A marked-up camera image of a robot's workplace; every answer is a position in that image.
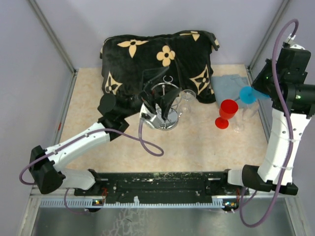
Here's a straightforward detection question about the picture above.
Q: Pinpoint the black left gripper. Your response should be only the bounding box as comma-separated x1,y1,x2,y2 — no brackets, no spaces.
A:
120,66,182,120

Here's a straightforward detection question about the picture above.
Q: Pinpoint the blue plastic wine glass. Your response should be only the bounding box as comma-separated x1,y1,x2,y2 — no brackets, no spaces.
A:
239,86,270,105

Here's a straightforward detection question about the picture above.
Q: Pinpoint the clear wine glass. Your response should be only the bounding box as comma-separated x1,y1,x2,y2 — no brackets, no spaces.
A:
233,101,259,133
178,89,196,115

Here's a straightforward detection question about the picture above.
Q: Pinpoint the clear wine glass front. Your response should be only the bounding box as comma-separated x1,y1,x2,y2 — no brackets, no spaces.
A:
233,101,259,133

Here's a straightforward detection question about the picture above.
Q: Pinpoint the red plastic wine glass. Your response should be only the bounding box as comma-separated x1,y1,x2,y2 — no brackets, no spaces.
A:
215,99,239,129

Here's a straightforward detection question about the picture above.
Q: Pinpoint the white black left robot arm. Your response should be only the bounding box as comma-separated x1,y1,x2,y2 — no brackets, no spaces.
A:
26,67,182,195

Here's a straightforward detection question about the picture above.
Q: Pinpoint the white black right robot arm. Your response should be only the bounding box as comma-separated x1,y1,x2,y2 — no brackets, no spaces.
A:
220,47,315,195

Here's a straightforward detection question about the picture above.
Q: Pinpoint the grey blue cloth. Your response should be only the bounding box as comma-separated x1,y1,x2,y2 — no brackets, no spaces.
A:
211,74,249,108

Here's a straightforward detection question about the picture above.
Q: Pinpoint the black floral blanket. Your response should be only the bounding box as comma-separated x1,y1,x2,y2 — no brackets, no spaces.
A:
100,30,220,104

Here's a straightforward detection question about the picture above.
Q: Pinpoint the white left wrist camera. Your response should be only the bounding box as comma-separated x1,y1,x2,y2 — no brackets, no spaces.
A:
140,103,161,129

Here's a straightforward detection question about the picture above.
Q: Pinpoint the chrome wire wine glass rack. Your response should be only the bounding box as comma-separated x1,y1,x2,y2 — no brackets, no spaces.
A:
151,75,182,131

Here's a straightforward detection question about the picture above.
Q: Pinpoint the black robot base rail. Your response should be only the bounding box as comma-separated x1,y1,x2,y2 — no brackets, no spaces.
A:
74,171,242,204

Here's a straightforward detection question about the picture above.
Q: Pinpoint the grey slotted cable duct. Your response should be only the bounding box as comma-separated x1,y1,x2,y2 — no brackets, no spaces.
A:
39,196,249,208

